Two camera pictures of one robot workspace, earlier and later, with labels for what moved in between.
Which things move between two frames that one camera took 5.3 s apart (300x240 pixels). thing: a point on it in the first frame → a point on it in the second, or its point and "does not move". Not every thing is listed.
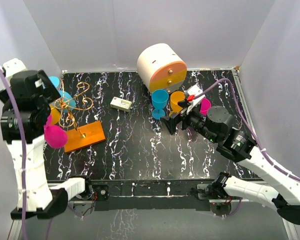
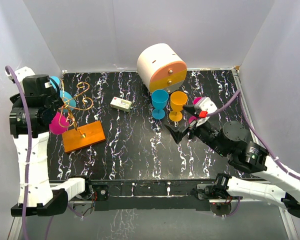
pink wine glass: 55,136 → 59,124
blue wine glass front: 160,98 does not move
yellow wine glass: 176,96 does not move
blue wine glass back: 67,102 does not move
